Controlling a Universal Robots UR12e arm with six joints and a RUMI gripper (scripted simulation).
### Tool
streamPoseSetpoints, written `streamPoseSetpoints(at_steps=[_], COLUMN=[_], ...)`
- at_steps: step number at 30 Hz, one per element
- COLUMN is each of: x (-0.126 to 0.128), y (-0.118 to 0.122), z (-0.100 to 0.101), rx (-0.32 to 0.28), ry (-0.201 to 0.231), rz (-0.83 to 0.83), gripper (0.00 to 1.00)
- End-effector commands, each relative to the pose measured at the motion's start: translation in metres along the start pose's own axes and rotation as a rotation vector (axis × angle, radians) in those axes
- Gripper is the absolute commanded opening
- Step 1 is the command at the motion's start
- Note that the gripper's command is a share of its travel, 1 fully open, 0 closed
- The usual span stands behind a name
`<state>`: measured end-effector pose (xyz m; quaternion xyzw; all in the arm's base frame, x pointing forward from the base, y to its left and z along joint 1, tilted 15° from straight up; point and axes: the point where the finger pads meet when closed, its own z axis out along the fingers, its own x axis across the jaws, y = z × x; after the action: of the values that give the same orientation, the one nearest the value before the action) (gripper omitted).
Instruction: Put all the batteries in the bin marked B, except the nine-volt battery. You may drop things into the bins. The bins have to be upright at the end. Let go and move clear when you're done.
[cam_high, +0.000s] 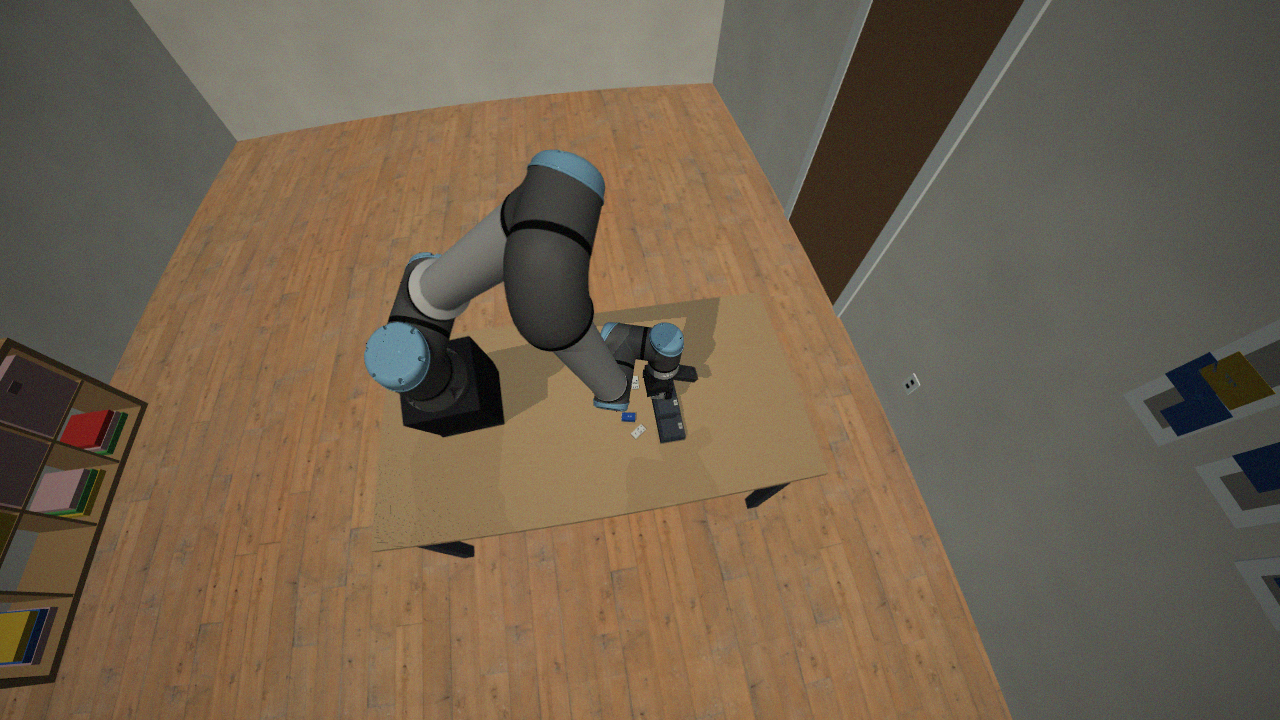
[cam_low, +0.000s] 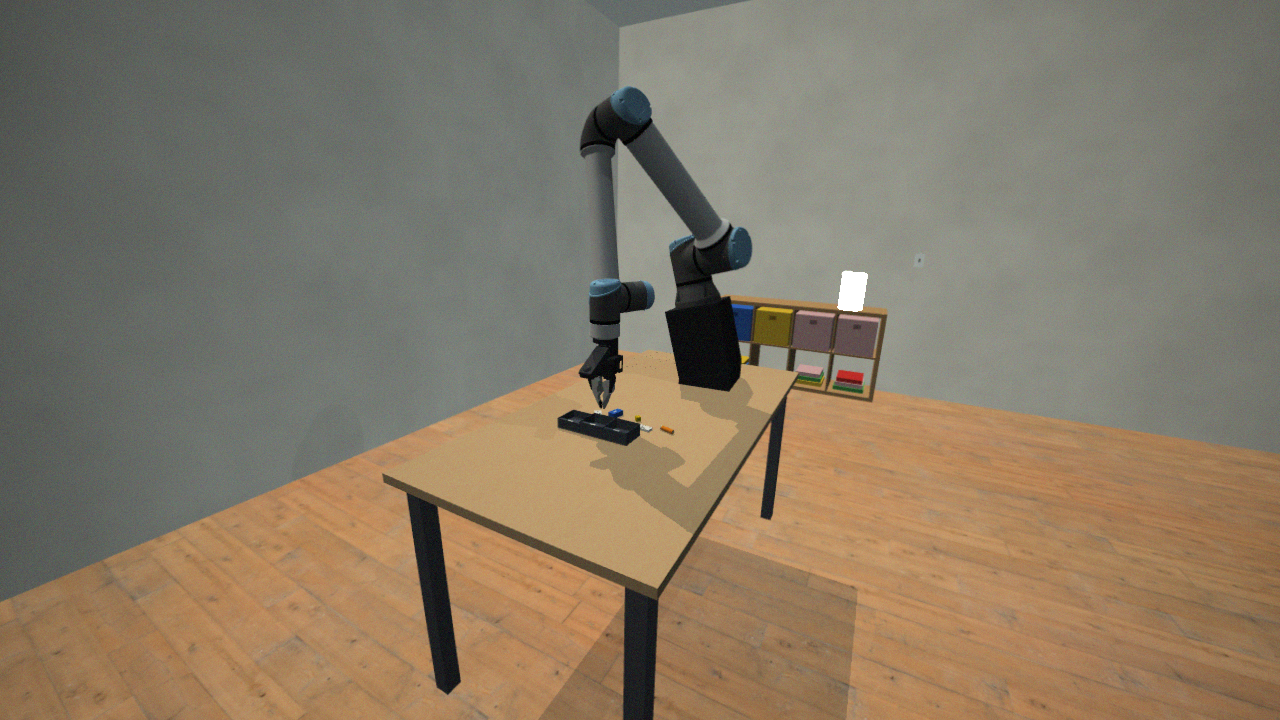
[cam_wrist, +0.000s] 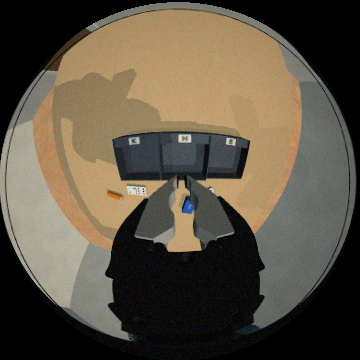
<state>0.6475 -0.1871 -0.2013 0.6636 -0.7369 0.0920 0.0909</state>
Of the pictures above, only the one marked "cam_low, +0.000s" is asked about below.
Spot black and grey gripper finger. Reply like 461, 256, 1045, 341
602, 370, 616, 409
588, 375, 604, 407

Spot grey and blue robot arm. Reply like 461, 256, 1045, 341
580, 86, 753, 340

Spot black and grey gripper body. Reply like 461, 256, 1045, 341
593, 338, 623, 379

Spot dark grey bin rack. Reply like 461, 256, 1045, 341
558, 410, 640, 446

